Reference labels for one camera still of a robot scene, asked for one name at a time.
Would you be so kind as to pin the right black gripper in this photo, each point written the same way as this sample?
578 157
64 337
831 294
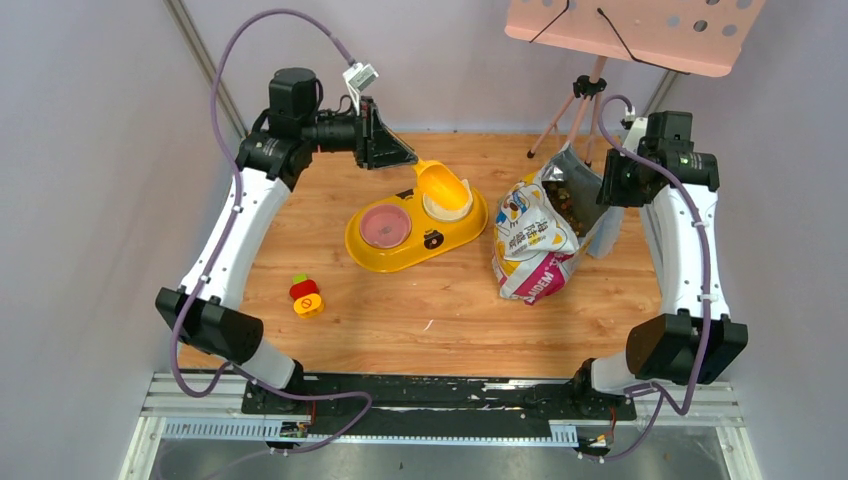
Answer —
611 194

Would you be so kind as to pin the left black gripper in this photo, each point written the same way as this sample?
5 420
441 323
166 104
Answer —
366 132

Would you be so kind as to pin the yellow plastic scoop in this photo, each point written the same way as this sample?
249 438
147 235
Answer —
440 183

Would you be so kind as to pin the pet food bag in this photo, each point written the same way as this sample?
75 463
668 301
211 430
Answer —
535 252

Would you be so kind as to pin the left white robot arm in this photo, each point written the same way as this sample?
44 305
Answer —
204 310

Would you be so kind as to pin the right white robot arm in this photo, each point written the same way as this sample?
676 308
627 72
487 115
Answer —
692 340

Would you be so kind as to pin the pet food kibble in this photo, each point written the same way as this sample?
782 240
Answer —
563 204

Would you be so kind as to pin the yellow double pet feeder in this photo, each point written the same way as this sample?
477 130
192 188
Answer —
428 238

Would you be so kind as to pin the pink bowl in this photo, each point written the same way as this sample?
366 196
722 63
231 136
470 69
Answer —
385 226

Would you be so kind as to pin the cream bowl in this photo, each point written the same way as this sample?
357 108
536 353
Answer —
442 214

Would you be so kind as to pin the red toy block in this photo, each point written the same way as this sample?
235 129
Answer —
302 285

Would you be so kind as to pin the pink music stand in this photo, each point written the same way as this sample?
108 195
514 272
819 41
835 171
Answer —
687 37

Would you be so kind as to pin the yellow toy block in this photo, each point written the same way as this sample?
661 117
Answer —
309 305

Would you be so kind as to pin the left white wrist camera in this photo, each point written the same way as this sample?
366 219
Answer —
357 78

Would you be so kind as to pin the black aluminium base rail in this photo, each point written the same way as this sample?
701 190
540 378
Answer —
425 410

